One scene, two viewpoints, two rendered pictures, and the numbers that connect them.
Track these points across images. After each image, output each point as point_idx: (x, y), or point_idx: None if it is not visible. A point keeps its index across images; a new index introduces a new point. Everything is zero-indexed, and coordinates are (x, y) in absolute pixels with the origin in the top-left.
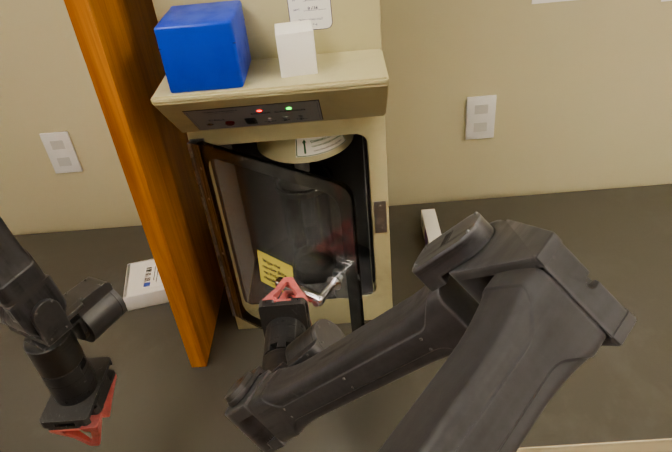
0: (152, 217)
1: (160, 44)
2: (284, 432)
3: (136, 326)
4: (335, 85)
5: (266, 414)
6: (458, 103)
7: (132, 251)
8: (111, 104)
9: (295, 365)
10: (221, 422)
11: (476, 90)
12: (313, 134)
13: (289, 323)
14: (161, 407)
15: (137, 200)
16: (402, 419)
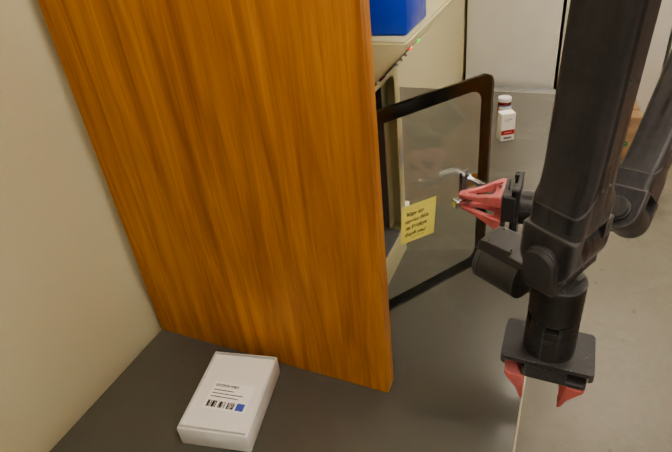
0: (380, 208)
1: None
2: (661, 190)
3: (287, 444)
4: (451, 0)
5: (657, 183)
6: None
7: (126, 439)
8: (369, 70)
9: (630, 151)
10: (472, 376)
11: None
12: (378, 85)
13: (529, 190)
14: (433, 427)
15: (375, 192)
16: None
